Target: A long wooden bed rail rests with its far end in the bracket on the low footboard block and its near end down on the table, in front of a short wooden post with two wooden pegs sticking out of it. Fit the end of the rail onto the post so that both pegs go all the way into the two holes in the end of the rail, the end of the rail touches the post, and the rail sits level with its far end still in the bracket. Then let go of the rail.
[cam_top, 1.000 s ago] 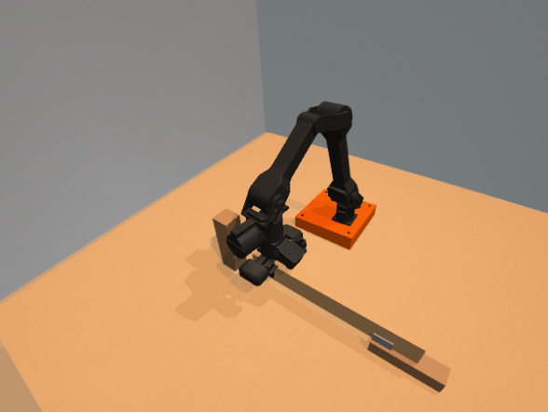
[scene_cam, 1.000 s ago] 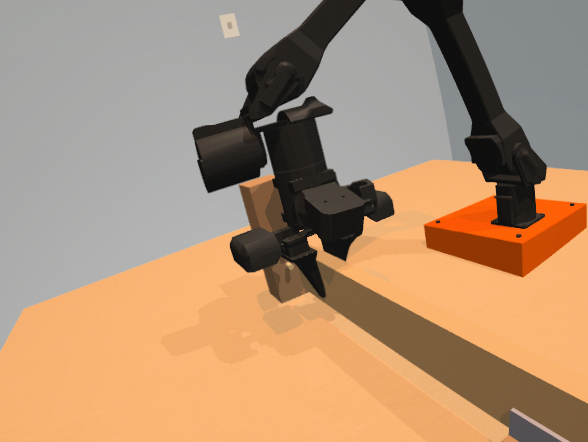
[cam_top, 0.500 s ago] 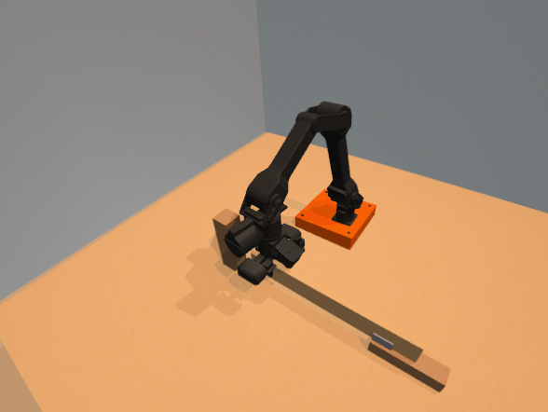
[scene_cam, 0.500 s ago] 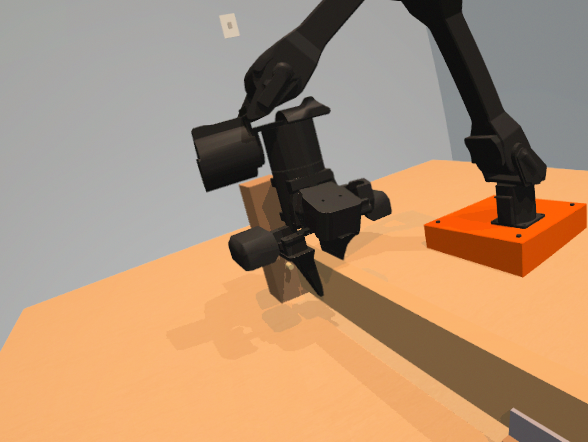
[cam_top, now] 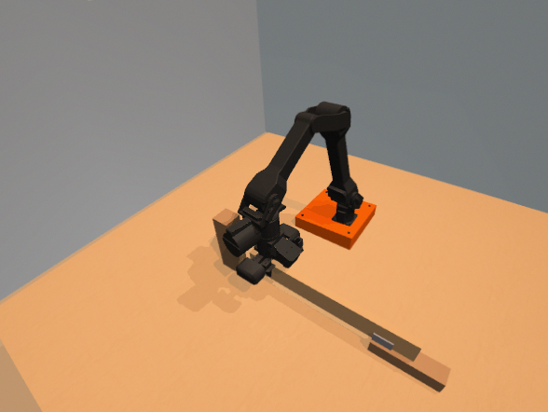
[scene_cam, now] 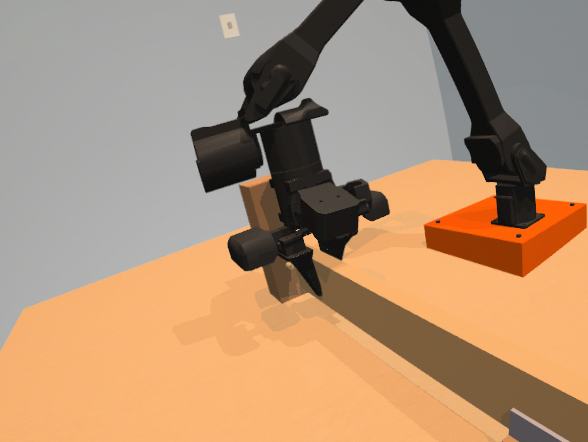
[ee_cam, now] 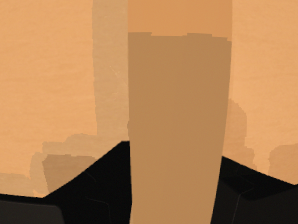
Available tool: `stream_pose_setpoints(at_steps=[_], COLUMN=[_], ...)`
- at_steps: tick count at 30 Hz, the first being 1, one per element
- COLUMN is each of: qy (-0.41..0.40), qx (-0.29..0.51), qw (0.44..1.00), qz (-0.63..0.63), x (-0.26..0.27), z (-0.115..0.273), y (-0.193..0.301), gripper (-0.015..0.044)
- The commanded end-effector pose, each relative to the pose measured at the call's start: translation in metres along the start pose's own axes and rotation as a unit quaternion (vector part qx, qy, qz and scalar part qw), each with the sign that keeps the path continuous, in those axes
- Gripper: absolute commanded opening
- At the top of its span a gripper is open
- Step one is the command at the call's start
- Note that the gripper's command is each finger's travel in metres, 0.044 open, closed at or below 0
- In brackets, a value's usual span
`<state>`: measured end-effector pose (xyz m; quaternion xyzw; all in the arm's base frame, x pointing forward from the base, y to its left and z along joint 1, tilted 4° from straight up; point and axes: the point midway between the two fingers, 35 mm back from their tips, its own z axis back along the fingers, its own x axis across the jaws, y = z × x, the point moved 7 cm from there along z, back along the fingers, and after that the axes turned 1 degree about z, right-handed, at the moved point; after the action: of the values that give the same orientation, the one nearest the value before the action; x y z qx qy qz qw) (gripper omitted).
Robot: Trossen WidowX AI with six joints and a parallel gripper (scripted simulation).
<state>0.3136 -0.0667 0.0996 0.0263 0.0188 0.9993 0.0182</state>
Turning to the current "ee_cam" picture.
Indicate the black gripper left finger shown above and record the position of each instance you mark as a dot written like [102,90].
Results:
[102,194]

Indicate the long wooden rail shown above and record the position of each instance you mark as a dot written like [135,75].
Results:
[179,55]

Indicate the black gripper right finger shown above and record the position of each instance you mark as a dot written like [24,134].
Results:
[245,196]

